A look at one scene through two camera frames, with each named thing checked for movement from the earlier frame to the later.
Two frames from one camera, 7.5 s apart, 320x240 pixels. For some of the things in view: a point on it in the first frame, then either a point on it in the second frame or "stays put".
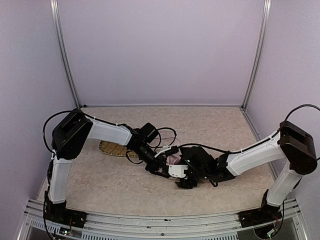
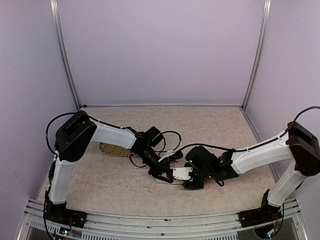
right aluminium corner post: x=258 y=53 stays put
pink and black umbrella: x=173 y=159 → x=165 y=180
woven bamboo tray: x=115 y=149 stays put
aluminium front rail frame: x=131 y=226 stays put
